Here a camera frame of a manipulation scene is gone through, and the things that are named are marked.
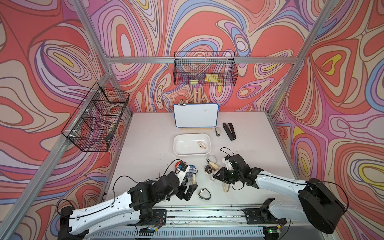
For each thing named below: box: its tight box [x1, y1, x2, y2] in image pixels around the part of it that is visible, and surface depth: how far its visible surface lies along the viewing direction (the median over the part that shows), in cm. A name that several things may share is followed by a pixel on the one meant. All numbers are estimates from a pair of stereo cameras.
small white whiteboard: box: [173, 99, 219, 128], surface depth 100 cm
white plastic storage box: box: [173, 133, 212, 156], surface depth 101 cm
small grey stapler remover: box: [215, 127, 221, 137], surface depth 107 cm
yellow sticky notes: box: [205, 73, 219, 82], surface depth 92 cm
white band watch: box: [206, 154, 218, 164], surface depth 97 cm
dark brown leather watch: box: [204, 165, 213, 175], surface depth 90 cm
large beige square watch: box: [222, 183, 231, 194], surface depth 84 cm
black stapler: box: [222, 122, 237, 142], surface depth 107 cm
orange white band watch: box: [198, 141, 207, 150], surface depth 101 cm
